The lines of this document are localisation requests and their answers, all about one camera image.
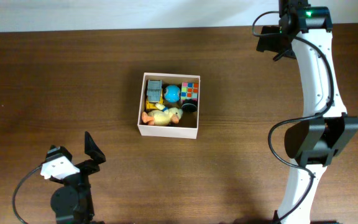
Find black right camera cable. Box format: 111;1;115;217
251;11;336;224

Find colourful puzzle cube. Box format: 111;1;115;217
180;82;199;103

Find blue toy ball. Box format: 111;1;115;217
163;85;181;103

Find black round lid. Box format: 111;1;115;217
181;99;198;113

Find yellow grey toy truck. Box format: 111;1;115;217
145;80;163;111

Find pink cardboard box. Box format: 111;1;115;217
137;73;200;139

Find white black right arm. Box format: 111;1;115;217
253;0;358;223

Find yellow plush duck toy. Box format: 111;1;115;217
141;103;183;126

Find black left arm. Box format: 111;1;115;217
40;132;106;224

